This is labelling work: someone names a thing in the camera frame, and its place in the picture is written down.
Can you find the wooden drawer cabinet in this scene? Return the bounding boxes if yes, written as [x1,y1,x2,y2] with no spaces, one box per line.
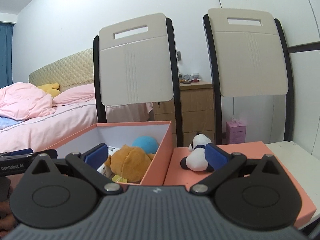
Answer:
[153,81,215,147]

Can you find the pink cardboard box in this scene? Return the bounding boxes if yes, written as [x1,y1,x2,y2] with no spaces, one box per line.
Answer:
[50,121,174,186]

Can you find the bed with pink sheet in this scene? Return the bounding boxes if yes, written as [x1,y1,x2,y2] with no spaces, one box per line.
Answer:
[1,100,153,153]

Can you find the beige chair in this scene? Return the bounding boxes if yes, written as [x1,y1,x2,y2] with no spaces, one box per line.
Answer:
[93,13,183,147]
[203,8,295,145]

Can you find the blue curtain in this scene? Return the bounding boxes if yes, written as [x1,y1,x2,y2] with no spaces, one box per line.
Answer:
[0,23,14,88]

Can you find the panda plush toy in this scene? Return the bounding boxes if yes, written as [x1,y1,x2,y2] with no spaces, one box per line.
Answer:
[180,133,214,172]

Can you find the brown plush bear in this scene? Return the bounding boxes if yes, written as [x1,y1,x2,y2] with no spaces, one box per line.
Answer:
[106,145,155,183]

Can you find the right beige chair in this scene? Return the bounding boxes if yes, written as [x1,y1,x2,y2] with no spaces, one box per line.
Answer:
[203,8,295,145]

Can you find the beige quilted headboard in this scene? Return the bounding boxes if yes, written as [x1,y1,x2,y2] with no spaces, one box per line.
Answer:
[28,48,94,92]

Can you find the pink duvet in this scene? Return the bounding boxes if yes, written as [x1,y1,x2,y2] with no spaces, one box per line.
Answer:
[1,82,55,120]

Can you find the blue plush ball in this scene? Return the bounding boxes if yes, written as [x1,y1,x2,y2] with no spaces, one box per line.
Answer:
[131,136,159,154]

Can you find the white printed packet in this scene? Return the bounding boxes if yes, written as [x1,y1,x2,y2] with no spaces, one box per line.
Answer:
[97,145,119,179]

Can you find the pink box lid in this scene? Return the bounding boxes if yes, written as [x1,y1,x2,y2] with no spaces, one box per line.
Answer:
[164,141,319,229]

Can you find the yellow plush toy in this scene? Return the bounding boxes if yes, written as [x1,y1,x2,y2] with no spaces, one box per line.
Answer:
[38,83,61,98]

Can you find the left beige chair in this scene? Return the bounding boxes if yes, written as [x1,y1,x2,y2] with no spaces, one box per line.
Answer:
[93,13,183,147]

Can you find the pink gift box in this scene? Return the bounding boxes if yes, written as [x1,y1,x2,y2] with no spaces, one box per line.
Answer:
[226,118,246,144]

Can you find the small items on cabinet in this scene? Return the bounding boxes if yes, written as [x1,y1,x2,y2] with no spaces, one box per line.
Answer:
[179,73,202,84]

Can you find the pink pillow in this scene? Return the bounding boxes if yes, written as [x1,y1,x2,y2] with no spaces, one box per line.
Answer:
[53,83,95,106]

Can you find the person's left hand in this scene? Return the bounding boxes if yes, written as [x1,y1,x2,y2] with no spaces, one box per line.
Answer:
[1,177,18,238]

